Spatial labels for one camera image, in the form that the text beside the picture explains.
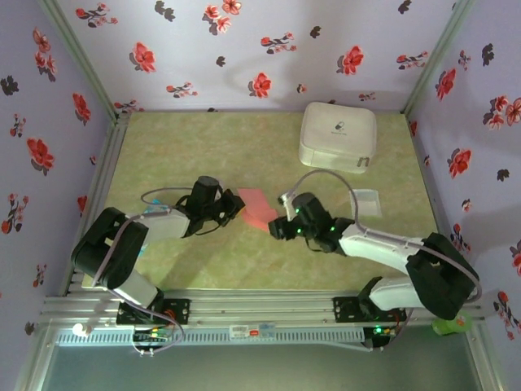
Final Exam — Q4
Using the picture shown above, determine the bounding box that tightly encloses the pink paper sheet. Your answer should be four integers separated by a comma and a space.
238, 187, 278, 233

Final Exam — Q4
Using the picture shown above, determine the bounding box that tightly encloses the teal printed packet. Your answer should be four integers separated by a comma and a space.
137, 198, 163, 258

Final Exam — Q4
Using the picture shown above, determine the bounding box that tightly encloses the clear plastic bag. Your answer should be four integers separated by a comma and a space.
349, 188, 383, 217

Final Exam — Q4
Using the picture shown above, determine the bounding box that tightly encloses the white zip case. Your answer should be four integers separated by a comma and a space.
298, 101, 378, 174

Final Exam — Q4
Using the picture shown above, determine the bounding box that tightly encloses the white label sticker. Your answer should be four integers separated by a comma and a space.
229, 323, 276, 339

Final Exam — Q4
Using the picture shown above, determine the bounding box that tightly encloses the controller circuit board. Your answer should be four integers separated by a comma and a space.
133, 325, 174, 344
364, 323, 398, 339

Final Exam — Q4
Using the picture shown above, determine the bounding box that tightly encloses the green tape roll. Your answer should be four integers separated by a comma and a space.
431, 314, 473, 336

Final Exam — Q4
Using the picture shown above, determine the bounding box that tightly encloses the long aluminium frame rail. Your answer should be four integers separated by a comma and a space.
40, 291, 485, 325

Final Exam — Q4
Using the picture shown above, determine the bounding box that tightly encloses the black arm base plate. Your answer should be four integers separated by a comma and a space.
332, 296, 408, 323
116, 298, 191, 326

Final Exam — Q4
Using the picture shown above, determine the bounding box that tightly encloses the aluminium side rail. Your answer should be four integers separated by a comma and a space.
406, 113, 475, 292
60, 112, 131, 295

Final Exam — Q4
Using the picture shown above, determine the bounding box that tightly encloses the grey slotted cable duct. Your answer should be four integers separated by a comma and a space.
55, 327, 366, 347

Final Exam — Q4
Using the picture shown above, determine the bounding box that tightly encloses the aluminium frame post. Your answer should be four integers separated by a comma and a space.
401, 0, 475, 115
38, 0, 123, 119

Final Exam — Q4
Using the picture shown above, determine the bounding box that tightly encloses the short aluminium frame leg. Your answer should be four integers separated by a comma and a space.
463, 325, 501, 391
15, 325, 58, 391

